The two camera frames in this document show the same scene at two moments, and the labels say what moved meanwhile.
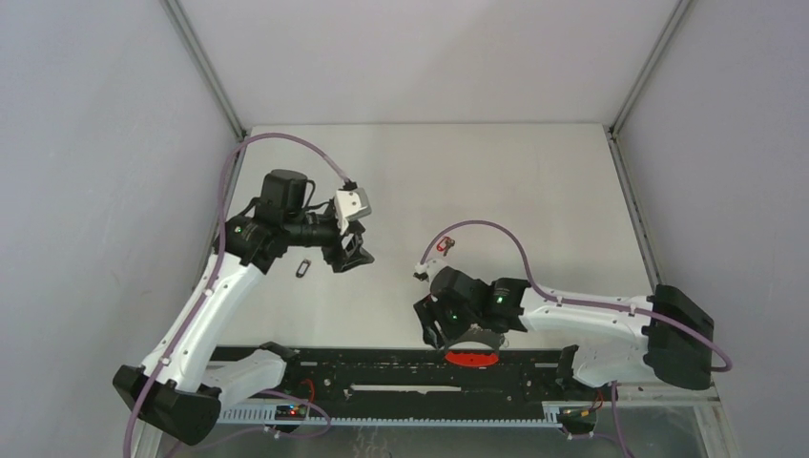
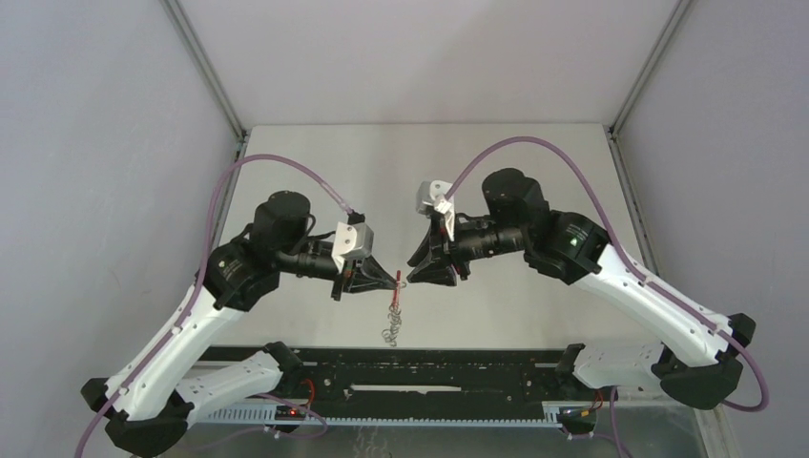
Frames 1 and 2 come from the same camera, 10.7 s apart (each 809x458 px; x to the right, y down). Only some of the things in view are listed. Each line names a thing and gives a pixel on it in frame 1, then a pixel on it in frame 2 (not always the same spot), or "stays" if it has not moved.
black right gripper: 430,309 → 442,254
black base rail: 350,375 stays
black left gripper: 351,258 → 365,275
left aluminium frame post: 199,53 stays
